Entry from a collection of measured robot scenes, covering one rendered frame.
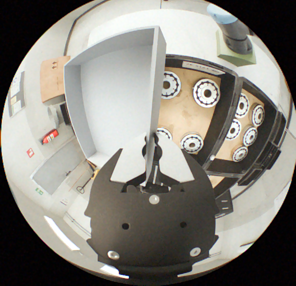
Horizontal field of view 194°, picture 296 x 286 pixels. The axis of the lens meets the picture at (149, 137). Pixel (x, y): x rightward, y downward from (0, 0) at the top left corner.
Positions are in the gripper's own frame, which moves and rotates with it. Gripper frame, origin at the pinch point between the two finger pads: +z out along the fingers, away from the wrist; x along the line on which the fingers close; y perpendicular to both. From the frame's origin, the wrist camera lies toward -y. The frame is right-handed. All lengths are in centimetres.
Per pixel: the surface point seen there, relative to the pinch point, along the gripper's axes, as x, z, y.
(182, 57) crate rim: 8.1, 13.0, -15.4
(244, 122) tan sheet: 43.0, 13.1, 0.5
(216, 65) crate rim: 17.9, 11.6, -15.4
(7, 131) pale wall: -286, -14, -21
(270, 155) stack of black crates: 177, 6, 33
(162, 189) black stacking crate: 11, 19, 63
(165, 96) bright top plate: 5.2, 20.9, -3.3
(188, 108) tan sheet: 15.2, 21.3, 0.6
